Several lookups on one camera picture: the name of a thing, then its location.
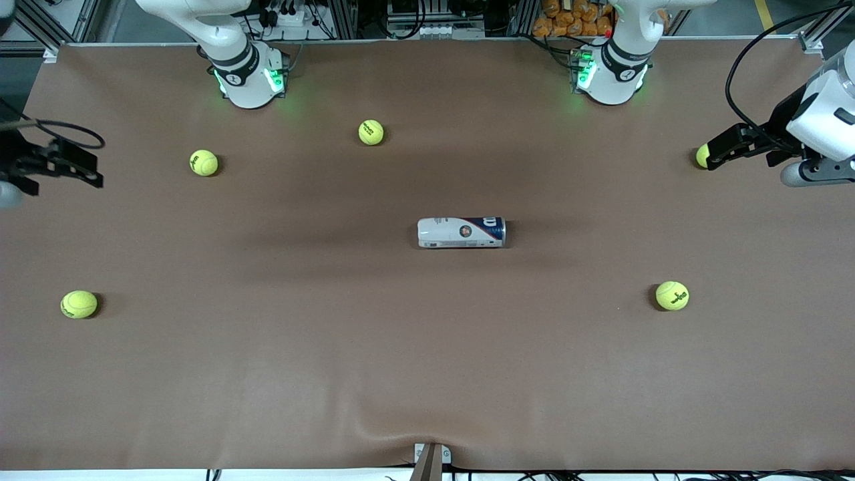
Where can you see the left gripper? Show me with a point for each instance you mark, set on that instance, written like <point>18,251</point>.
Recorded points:
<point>779,124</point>

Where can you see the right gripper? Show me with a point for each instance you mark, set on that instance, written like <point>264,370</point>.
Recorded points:
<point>15,158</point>

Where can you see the blue white tennis ball can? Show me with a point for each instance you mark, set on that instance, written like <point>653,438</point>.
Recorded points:
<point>461,232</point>

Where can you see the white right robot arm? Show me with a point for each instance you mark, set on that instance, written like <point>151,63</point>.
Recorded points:
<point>244,80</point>

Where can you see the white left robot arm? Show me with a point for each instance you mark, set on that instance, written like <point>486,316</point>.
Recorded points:
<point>618,67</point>

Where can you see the yellow-green tennis ball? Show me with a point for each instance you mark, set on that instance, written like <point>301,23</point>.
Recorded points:
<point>672,295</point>
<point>79,304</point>
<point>371,132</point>
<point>204,162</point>
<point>701,155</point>

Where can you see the pile of orange objects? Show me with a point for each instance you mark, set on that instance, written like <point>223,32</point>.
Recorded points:
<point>574,17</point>

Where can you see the white power strip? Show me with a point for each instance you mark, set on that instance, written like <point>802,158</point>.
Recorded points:
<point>290,17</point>

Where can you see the white terminal block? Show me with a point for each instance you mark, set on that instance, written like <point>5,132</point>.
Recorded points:
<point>434,31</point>

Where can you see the brown table mat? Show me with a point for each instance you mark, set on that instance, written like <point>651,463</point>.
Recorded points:
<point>427,347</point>

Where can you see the aluminium frame strut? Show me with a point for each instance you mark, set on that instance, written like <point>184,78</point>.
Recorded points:
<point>40,28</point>
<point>811,41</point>

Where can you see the aluminium frame post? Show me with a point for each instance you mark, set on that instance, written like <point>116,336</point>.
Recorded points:
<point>344,20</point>
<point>524,17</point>

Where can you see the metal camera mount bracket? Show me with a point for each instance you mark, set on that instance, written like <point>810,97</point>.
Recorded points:
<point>431,461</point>

